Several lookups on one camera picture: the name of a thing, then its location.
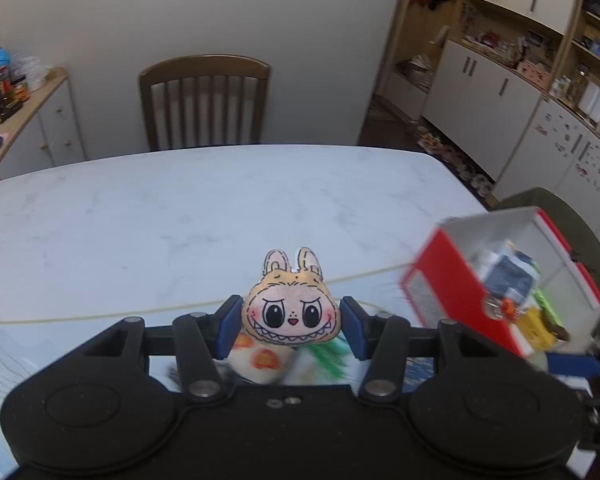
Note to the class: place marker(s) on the bunny monster plush keychain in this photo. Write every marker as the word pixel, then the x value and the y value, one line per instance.
pixel 291 306

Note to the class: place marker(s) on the yellow packet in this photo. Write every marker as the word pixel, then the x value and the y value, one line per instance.
pixel 531 326

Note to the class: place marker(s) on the white pouch green tassel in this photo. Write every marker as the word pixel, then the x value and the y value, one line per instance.
pixel 268 364

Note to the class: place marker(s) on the red white cardboard box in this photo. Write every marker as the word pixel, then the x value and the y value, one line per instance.
pixel 440 284

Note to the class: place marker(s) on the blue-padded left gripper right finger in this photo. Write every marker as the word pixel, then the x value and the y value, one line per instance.
pixel 383 344

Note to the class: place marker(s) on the white wall cabinet unit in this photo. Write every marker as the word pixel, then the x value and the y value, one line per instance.
pixel 514 85

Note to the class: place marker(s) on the dark blue white packet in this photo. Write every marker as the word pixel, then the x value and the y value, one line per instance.
pixel 506 272

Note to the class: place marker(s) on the brown wooden dining chair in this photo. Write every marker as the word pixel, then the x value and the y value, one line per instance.
pixel 197 101

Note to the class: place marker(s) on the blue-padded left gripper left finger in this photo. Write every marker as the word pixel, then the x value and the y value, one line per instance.
pixel 200 341

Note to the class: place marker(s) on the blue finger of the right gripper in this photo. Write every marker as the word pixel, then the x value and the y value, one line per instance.
pixel 572 365

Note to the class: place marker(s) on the white sideboard wooden top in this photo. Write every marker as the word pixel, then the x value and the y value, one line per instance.
pixel 44 133

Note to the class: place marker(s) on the olive green jacket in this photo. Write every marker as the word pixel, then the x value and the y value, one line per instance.
pixel 584 244

